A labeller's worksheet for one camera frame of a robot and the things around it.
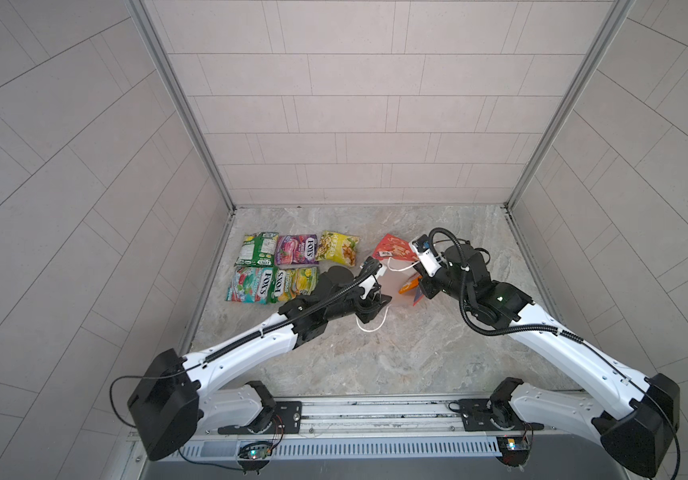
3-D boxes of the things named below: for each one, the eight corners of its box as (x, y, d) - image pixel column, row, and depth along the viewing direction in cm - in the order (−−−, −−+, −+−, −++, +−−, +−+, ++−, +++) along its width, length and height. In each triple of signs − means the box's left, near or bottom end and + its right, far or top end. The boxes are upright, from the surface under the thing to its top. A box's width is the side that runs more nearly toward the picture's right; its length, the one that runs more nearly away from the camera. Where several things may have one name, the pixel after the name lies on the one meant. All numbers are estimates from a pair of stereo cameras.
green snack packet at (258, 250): (237, 269, 100) (234, 262, 97) (247, 237, 109) (244, 230, 106) (273, 269, 100) (270, 263, 97) (280, 237, 109) (277, 230, 106)
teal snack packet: (228, 303, 91) (225, 298, 89) (238, 271, 99) (235, 266, 96) (272, 303, 92) (269, 299, 89) (278, 271, 99) (276, 266, 97)
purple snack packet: (273, 265, 101) (271, 260, 99) (278, 239, 108) (277, 234, 106) (317, 265, 101) (317, 260, 99) (320, 239, 108) (319, 234, 106)
